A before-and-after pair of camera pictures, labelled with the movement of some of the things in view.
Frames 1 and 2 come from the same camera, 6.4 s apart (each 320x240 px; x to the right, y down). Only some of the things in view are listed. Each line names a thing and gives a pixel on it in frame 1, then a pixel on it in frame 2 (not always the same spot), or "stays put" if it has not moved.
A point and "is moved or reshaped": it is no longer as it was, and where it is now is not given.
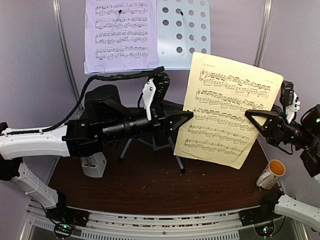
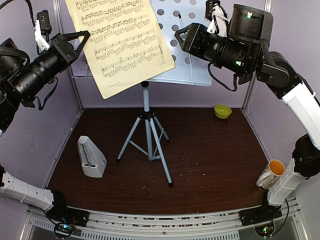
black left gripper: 162,118 to 64,50
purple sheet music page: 120,35 to 81,67
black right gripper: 275,126 to 191,43
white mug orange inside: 270,176 stays put
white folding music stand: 183,28 is moved or reshaped
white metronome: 93,165 stays put
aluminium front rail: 283,219 stays put
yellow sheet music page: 219,92 to 126,46
